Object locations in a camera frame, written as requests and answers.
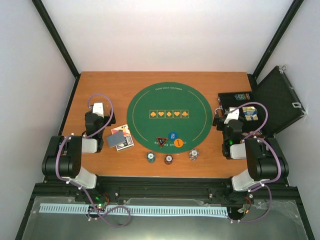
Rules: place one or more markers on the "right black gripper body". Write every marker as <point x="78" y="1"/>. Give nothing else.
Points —
<point x="219" y="120"/>

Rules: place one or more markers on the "red white chips in case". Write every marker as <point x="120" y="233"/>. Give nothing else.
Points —
<point x="251" y="133"/>

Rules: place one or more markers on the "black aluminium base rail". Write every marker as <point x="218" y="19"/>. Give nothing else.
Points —
<point x="208" y="190"/>

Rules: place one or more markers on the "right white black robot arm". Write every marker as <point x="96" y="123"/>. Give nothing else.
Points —
<point x="265" y="160"/>

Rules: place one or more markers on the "blue white poker chip stack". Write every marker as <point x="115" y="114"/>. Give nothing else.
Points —
<point x="193" y="154"/>

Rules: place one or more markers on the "grey playing card deck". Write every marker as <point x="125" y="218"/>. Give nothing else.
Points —
<point x="116" y="139"/>

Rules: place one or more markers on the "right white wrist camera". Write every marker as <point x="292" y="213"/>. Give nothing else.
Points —
<point x="233" y="113"/>

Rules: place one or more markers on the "black red triangular dealer button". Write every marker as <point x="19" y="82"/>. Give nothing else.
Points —
<point x="161" y="141"/>

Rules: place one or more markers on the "dark red poker chip stack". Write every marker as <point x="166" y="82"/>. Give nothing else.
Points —
<point x="168" y="160"/>

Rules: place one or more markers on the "round green poker mat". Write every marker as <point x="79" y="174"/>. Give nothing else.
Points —
<point x="167" y="107"/>

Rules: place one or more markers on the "blue gold card deck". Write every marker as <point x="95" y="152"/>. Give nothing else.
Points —
<point x="250" y="113"/>

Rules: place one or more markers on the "multicolour chip row in case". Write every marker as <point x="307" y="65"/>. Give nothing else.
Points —
<point x="242" y="96"/>

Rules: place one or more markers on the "light blue cable duct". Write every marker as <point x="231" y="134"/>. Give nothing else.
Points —
<point x="136" y="210"/>

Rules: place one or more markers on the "black poker case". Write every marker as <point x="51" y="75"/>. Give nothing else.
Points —
<point x="275" y="100"/>

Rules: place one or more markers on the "blue small blind button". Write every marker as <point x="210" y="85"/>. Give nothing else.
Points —
<point x="172" y="136"/>

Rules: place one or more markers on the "orange big blind button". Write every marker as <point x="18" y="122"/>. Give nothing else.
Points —
<point x="178" y="143"/>

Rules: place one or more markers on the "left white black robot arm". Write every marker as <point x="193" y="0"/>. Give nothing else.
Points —
<point x="63" y="157"/>

